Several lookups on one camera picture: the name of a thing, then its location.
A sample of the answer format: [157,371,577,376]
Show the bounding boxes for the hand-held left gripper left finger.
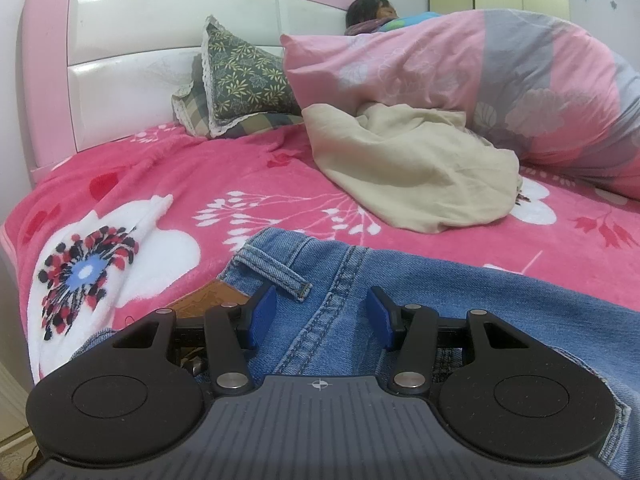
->
[112,283,278,396]

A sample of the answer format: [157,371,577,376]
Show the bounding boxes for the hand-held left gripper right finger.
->
[366,286,532,396]

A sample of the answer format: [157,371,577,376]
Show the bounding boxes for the blue jeans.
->
[71,227,640,477]

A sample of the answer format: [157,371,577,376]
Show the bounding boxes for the pink floral blanket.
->
[2,121,640,387]

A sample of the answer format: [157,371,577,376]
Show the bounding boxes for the beige crumpled cloth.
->
[302,102,522,234]

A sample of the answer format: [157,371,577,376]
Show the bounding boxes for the green leaf-patterned pillow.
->
[200,15,304,137]

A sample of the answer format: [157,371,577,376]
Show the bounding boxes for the pink and grey quilt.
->
[279,8,640,197]

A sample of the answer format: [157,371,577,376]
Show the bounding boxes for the pink and white headboard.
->
[22,0,372,187]

